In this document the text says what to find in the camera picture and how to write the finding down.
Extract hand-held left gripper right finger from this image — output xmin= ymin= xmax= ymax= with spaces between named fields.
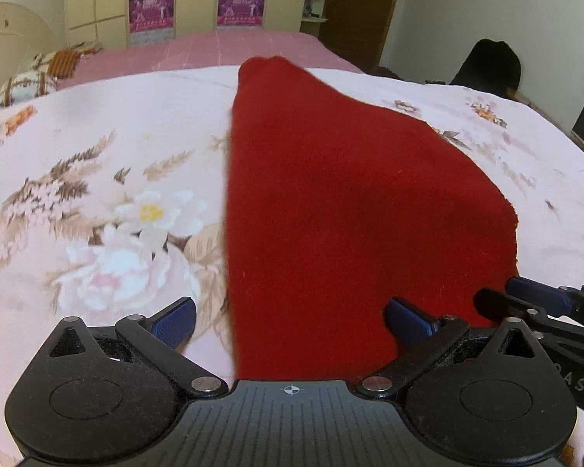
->
xmin=356 ymin=296 xmax=542 ymax=400

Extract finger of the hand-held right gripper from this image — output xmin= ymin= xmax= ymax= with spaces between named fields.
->
xmin=473 ymin=287 xmax=556 ymax=332
xmin=505 ymin=276 xmax=584 ymax=322

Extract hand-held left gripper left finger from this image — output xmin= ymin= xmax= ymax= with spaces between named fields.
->
xmin=43 ymin=296 xmax=229 ymax=397

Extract red knit garment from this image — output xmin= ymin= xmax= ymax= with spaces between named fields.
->
xmin=222 ymin=55 xmax=519 ymax=383

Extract floral pale pink blanket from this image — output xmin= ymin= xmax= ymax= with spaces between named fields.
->
xmin=0 ymin=65 xmax=584 ymax=467

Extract pink bed sheet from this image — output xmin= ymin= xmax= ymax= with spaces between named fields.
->
xmin=56 ymin=29 xmax=367 ymax=91

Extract orange patterned cloth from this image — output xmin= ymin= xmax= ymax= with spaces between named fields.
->
xmin=46 ymin=47 xmax=99 ymax=79

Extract dark brown wooden door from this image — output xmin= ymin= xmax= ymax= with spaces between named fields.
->
xmin=318 ymin=0 xmax=408 ymax=72

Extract cream wardrobe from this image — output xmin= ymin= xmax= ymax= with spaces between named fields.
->
xmin=62 ymin=0 xmax=313 ymax=52

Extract cream curved headboard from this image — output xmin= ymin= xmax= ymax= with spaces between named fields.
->
xmin=0 ymin=2 xmax=59 ymax=116

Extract purple wall poster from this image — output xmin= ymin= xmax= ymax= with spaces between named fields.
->
xmin=217 ymin=0 xmax=267 ymax=28
xmin=128 ymin=0 xmax=176 ymax=35

